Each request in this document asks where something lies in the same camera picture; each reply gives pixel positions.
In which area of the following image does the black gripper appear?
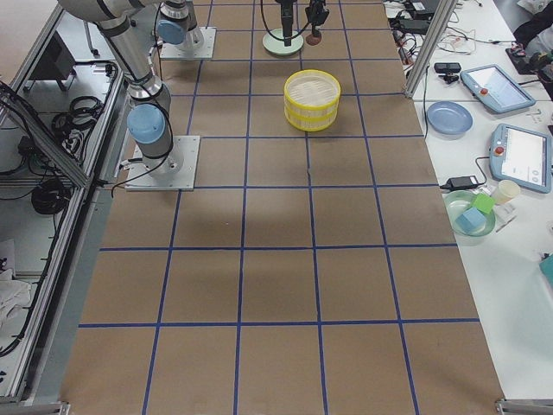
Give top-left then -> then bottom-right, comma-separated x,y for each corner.
276,0 -> 328,47

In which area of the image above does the brown steamed bun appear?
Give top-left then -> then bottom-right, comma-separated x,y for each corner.
305,34 -> 322,46

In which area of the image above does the yellow steamer layer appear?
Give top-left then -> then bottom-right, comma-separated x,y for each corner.
283,69 -> 341,109
284,106 -> 338,132

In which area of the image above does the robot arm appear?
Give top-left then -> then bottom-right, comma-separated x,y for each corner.
60,1 -> 184,176
155,1 -> 330,52

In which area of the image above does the white steamer cloth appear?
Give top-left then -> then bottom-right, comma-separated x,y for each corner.
286,73 -> 338,106

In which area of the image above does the pale green plate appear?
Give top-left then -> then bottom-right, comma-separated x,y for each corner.
263,29 -> 303,56

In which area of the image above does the black webcam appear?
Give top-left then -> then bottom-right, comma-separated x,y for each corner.
434,62 -> 461,85

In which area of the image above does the blue plate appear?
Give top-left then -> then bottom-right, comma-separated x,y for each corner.
427,101 -> 473,136

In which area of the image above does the upper teach pendant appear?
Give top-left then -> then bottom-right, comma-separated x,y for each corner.
460,64 -> 536,113

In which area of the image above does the teach pendant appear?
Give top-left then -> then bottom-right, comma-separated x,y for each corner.
489,124 -> 552,194
460,64 -> 536,113

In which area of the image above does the black power adapter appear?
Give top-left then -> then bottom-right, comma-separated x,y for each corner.
441,176 -> 480,191

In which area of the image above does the lower teach pendant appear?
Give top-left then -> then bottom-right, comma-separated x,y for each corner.
489,124 -> 552,194

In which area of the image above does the green foam cube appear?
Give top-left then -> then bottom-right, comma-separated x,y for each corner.
471,193 -> 495,215

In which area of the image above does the blue foam cube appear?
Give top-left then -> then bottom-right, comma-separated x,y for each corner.
454,207 -> 486,235

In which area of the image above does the paper cup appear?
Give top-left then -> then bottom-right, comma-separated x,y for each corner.
492,180 -> 521,205

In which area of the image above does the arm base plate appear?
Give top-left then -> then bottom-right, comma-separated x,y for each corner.
124,136 -> 200,191
161,26 -> 216,61

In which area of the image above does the aluminium frame post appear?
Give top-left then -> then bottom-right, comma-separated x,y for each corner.
404,0 -> 456,99

